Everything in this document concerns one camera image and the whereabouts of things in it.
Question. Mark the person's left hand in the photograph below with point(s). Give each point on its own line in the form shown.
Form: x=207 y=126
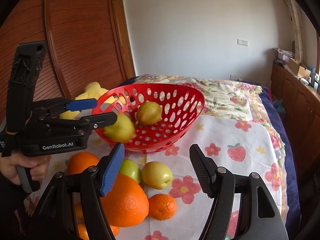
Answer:
x=37 y=168

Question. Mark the medium orange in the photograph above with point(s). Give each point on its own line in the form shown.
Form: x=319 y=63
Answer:
x=82 y=162

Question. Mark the white wall socket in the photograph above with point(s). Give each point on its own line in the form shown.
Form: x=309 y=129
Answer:
x=236 y=77

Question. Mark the yellow plush toy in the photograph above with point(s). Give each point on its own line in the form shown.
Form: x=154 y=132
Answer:
x=92 y=90

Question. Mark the patterned curtain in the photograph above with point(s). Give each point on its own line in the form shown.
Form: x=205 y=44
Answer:
x=295 y=25

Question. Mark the wooden slatted headboard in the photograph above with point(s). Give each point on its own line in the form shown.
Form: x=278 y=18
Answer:
x=80 y=30

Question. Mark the cardboard box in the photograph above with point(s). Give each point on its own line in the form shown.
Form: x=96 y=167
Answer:
x=298 y=68

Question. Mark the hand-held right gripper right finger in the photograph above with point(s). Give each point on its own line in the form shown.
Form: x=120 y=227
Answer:
x=200 y=172

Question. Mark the pile of folded cloths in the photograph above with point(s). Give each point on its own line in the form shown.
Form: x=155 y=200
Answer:
x=283 y=55

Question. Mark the large orange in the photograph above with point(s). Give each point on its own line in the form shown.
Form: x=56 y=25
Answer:
x=127 y=202

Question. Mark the red perforated plastic basket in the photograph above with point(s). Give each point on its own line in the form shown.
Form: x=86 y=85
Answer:
x=200 y=105

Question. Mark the green citrus fruit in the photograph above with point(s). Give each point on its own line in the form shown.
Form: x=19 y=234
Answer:
x=157 y=175
x=131 y=170

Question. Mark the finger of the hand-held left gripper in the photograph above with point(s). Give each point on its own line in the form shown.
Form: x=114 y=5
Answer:
x=82 y=104
x=102 y=121

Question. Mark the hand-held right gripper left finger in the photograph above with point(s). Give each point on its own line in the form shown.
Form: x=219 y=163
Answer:
x=112 y=170

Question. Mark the plain wooden panel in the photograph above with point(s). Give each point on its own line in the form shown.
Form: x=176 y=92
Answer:
x=123 y=30

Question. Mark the small orange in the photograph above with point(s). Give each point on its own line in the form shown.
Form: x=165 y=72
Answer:
x=79 y=211
x=115 y=230
x=83 y=231

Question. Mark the person's left forearm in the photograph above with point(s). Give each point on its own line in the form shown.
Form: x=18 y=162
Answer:
x=10 y=205

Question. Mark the wooden cabinet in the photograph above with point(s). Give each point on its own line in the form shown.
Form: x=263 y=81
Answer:
x=295 y=100

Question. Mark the white strawberry print cloth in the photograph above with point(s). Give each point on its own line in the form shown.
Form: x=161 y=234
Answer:
x=220 y=135

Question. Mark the bumpy tangerine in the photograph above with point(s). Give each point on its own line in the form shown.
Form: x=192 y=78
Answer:
x=162 y=206

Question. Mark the yellow-green pear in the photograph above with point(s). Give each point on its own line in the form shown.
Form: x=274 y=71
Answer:
x=120 y=131

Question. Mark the brownish green pear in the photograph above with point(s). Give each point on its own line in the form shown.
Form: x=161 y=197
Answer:
x=150 y=113

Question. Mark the white wall switch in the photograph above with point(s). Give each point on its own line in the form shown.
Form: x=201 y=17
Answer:
x=242 y=42

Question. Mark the teal cloth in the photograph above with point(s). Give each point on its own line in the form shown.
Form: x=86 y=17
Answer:
x=278 y=106

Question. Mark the floral blanket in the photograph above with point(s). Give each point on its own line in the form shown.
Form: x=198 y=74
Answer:
x=225 y=97

